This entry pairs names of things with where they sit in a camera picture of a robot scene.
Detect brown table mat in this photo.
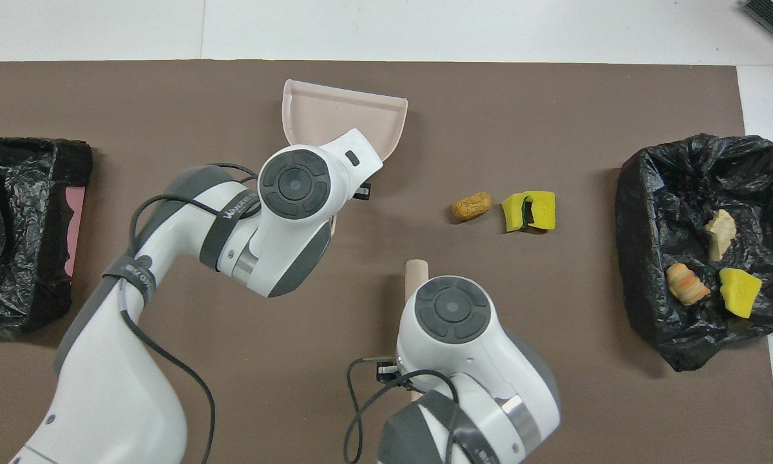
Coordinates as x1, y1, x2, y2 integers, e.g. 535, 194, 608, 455
0, 60, 773, 464

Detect tan striped trash piece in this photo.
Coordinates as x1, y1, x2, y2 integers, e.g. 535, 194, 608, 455
666, 262, 712, 306

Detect beige plastic dustpan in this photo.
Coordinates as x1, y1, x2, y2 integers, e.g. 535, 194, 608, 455
282, 79, 408, 236

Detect yellow sponge chunk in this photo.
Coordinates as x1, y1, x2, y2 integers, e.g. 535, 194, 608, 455
719, 267, 763, 320

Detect beige brush with black bristles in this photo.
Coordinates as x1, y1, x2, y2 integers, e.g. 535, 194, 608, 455
405, 259, 431, 403

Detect brown cracked bread roll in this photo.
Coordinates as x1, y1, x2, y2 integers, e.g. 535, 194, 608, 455
451, 191, 493, 223

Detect bin lined with black bag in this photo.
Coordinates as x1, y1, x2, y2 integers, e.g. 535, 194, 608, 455
615, 133, 773, 372

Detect yellow sponge with green layer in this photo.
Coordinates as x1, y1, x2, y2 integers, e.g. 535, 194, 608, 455
501, 190, 557, 233

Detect pink bin with black bag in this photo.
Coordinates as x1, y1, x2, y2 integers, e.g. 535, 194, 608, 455
0, 136, 94, 340

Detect pale cream trash piece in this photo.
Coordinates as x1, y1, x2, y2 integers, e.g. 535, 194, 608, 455
704, 209, 738, 262

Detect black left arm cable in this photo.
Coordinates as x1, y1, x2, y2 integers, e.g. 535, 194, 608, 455
119, 162, 262, 464

